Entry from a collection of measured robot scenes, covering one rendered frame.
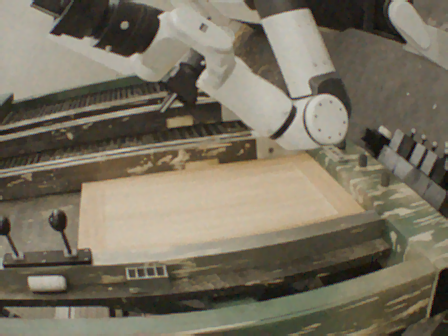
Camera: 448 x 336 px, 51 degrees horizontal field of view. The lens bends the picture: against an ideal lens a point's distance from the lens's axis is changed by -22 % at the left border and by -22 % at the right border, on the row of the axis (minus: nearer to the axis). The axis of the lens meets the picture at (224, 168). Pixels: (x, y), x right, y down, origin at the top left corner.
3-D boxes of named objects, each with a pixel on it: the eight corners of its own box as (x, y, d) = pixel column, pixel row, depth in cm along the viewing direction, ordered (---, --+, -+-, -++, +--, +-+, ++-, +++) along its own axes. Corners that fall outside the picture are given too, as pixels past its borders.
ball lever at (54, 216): (82, 266, 90) (66, 221, 80) (64, 267, 90) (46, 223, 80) (80, 249, 93) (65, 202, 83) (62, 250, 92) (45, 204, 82)
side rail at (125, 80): (212, 84, 275) (210, 63, 271) (13, 122, 258) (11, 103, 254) (209, 82, 282) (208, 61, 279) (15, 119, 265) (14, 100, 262)
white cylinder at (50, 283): (31, 294, 85) (68, 294, 86) (27, 281, 84) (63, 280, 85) (33, 287, 88) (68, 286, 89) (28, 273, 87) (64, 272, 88)
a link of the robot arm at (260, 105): (197, 101, 89) (293, 171, 94) (221, 93, 79) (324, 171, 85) (233, 50, 91) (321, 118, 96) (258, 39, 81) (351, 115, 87)
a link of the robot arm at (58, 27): (66, 18, 64) (136, 40, 70) (89, -32, 67) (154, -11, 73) (40, 50, 74) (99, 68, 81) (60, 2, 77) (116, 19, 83)
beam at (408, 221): (472, 299, 79) (484, 250, 75) (426, 320, 77) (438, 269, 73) (234, 79, 284) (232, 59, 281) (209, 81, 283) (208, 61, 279)
